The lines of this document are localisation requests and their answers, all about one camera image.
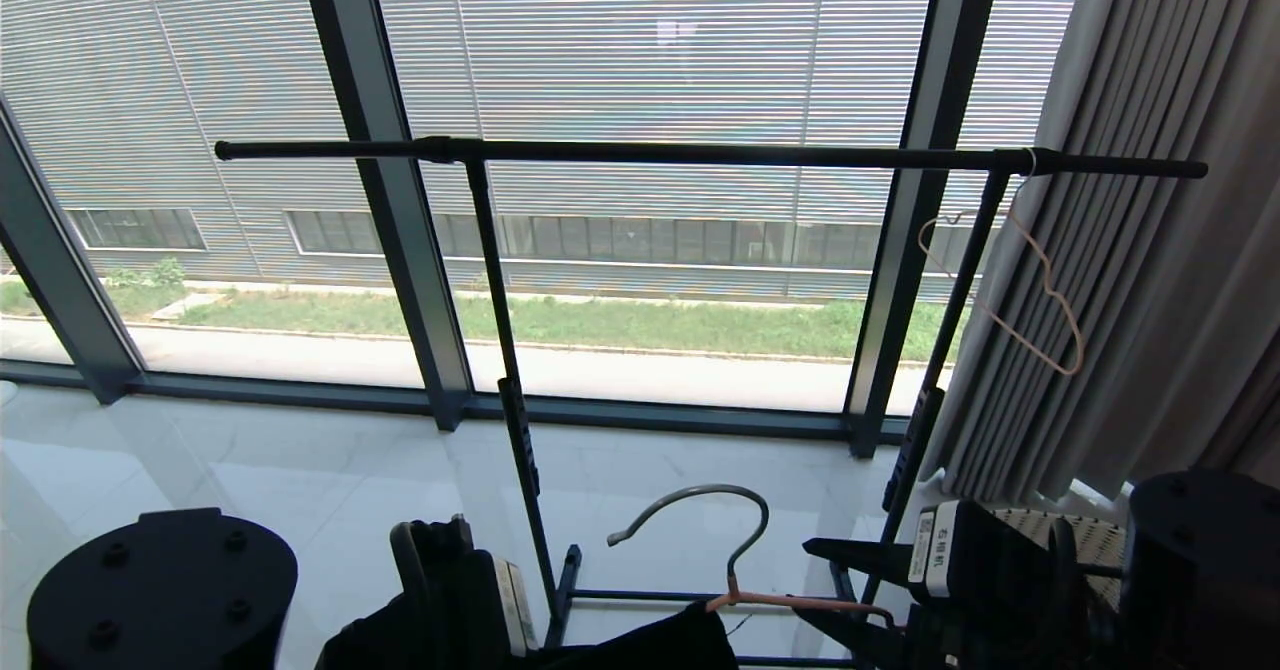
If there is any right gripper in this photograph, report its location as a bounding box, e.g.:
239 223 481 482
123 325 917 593
795 537 1061 670

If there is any pink clothes hanger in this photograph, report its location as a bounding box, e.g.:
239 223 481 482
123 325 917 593
607 483 898 633
918 172 1087 379

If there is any black garment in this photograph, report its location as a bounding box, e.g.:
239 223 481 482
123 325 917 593
315 595 741 670

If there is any white laundry basket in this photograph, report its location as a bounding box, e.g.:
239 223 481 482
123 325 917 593
985 506 1129 613

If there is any black clothes rack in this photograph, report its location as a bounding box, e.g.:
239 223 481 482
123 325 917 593
215 135 1209 670

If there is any beige curtain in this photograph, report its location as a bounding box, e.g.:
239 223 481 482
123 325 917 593
920 0 1280 507

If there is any window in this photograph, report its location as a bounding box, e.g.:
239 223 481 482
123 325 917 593
0 0 1091 461

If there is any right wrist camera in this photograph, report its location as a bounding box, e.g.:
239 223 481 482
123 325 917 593
908 498 1053 607

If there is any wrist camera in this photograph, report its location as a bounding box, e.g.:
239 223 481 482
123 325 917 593
908 498 1053 607
390 515 543 659

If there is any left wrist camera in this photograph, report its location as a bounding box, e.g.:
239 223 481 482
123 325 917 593
390 515 543 659

